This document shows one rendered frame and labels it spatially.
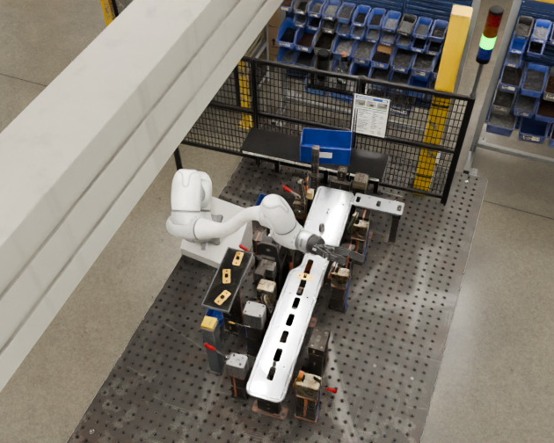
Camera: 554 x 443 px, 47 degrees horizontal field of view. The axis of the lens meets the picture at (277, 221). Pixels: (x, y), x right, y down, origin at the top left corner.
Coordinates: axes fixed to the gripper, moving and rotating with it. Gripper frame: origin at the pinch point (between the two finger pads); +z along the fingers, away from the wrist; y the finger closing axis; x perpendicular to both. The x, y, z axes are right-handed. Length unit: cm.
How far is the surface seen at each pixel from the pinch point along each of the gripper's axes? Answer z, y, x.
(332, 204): -77, -93, 2
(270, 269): -71, -40, -31
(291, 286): -61, -49, -38
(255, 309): -59, -20, -46
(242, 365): -48, -6, -68
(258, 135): -144, -92, 30
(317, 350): -28, -35, -57
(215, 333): -65, -2, -59
